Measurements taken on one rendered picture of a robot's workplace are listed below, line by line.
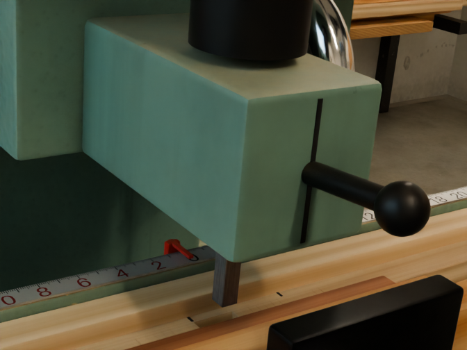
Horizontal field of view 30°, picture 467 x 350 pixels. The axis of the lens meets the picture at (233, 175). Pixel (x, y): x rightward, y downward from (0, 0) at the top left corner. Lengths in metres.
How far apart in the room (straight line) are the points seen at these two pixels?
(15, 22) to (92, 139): 0.07
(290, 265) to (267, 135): 0.14
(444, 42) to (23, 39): 4.03
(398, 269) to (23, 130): 0.22
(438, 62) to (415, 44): 0.22
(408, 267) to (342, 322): 0.18
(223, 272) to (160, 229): 0.21
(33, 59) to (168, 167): 0.09
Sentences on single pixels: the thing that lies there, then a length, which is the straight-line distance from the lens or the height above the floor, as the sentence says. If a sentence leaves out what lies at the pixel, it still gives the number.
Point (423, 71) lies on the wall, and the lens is 4.34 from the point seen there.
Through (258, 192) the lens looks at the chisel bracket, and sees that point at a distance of 0.33.
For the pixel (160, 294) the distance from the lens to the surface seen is 0.42.
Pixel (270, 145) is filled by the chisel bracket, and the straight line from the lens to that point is 0.33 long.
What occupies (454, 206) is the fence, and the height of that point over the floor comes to 0.95.
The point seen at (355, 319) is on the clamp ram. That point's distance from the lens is 0.33.
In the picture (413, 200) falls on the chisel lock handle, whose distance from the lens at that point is 0.31.
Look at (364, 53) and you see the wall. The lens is 3.99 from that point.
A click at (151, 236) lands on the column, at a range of 0.61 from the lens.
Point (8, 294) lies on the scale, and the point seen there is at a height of 0.96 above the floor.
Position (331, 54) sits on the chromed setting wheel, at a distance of 0.51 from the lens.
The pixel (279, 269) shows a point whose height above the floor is 0.95.
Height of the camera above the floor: 1.16
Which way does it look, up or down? 22 degrees down
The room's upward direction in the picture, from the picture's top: 5 degrees clockwise
